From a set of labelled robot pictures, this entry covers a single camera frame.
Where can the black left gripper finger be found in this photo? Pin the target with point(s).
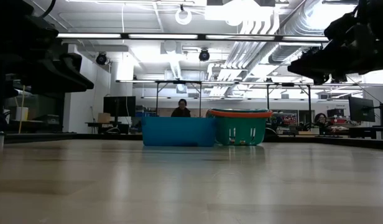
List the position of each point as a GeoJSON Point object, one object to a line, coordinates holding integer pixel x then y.
{"type": "Point", "coordinates": [78, 70]}
{"type": "Point", "coordinates": [54, 81]}

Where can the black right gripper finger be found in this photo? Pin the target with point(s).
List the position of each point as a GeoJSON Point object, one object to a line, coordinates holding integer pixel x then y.
{"type": "Point", "coordinates": [328, 74]}
{"type": "Point", "coordinates": [309, 60]}

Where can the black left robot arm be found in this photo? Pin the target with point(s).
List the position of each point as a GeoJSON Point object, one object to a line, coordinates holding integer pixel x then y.
{"type": "Point", "coordinates": [8, 25]}

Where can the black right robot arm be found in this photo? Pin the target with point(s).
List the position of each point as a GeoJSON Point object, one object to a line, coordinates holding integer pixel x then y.
{"type": "Point", "coordinates": [375, 7]}

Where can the round black ceiling lamp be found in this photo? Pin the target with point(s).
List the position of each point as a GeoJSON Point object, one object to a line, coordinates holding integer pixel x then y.
{"type": "Point", "coordinates": [101, 58]}
{"type": "Point", "coordinates": [204, 55]}

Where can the white bucket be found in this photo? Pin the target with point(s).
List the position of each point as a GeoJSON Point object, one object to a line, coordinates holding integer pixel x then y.
{"type": "Point", "coordinates": [22, 113]}

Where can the person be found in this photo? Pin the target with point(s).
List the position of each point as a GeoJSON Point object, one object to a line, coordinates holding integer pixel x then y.
{"type": "Point", "coordinates": [322, 121]}
{"type": "Point", "coordinates": [181, 110]}

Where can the black computer monitor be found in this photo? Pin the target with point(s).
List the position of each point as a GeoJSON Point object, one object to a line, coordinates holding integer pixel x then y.
{"type": "Point", "coordinates": [120, 105]}
{"type": "Point", "coordinates": [361, 109]}

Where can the cardboard box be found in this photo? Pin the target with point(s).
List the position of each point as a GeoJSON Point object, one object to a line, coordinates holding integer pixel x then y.
{"type": "Point", "coordinates": [104, 117]}

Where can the overhead light bar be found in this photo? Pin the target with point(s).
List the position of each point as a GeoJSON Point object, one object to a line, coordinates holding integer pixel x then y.
{"type": "Point", "coordinates": [124, 36]}

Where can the green basket with orange rim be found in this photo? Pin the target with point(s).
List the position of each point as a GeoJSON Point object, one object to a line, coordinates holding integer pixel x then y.
{"type": "Point", "coordinates": [241, 130]}

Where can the blue plastic bin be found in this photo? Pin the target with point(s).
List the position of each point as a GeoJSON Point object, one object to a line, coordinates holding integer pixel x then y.
{"type": "Point", "coordinates": [179, 132]}

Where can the tall black table frame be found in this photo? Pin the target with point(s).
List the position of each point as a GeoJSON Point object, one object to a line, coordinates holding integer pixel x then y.
{"type": "Point", "coordinates": [179, 82]}
{"type": "Point", "coordinates": [288, 84]}

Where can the black aluminium table frame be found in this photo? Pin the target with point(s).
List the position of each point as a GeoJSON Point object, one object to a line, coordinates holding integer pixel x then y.
{"type": "Point", "coordinates": [85, 136]}

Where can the small white post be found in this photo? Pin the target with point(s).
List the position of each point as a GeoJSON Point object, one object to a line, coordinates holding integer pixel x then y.
{"type": "Point", "coordinates": [0, 140]}

